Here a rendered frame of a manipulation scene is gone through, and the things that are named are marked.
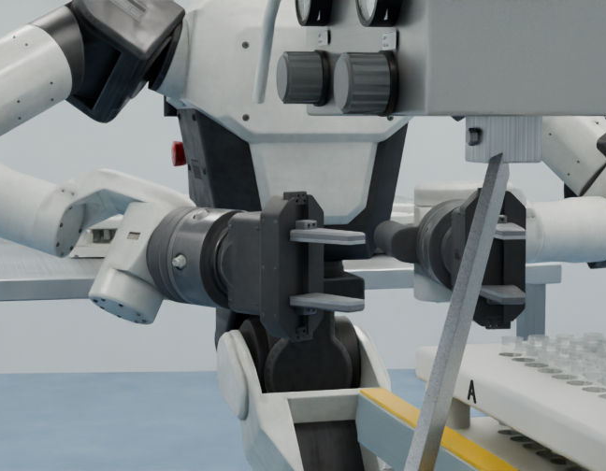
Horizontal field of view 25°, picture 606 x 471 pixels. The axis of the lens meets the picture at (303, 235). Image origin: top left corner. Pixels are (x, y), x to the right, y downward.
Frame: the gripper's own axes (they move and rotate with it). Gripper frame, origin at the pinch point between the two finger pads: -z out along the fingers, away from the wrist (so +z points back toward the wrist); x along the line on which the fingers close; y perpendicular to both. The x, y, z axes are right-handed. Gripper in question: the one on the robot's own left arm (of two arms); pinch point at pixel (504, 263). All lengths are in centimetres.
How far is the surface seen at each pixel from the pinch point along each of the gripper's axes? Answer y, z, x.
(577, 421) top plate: 11, -54, 1
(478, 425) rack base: 11.1, -35.2, 5.7
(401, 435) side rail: 16.3, -37.9, 5.5
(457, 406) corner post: 12.5, -36.0, 4.3
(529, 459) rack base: 10.3, -43.3, 5.7
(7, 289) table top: 52, 103, 15
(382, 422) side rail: 16.8, -34.6, 5.5
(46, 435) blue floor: 65, 353, 97
